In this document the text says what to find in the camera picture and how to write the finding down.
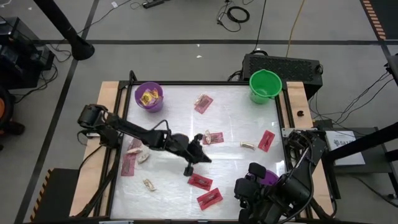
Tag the black pole stand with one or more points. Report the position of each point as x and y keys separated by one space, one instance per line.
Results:
x=66 y=29

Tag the white labelled box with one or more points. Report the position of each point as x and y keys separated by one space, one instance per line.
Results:
x=345 y=146

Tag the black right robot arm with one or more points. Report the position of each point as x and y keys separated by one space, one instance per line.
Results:
x=298 y=189

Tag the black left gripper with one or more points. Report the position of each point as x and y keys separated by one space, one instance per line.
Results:
x=185 y=143

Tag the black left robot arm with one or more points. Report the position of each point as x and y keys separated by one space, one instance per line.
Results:
x=133 y=129

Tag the wooden table side board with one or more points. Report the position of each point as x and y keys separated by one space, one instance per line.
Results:
x=88 y=180
x=298 y=99

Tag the green halloween bucket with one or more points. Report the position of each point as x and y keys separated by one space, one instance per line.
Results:
x=265 y=84

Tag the black equipment cart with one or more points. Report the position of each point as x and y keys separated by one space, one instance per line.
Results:
x=21 y=56

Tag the black metal beam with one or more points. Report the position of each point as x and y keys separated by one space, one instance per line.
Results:
x=367 y=141

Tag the black power strip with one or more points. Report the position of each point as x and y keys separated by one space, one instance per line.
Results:
x=153 y=3

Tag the black aluminium table frame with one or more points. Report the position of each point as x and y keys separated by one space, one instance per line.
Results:
x=186 y=83

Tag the black perforated computer case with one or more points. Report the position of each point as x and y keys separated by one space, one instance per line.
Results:
x=295 y=71

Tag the black orange wheeled device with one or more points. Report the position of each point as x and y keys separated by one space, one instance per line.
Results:
x=2 y=109

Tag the small purple halloween bucket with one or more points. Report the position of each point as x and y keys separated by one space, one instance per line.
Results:
x=157 y=107

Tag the large purple halloween bucket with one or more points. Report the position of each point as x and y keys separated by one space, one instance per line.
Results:
x=270 y=178

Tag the black orange striped mat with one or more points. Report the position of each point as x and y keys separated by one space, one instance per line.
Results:
x=385 y=15
x=60 y=193

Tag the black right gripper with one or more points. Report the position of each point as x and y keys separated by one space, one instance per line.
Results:
x=247 y=188

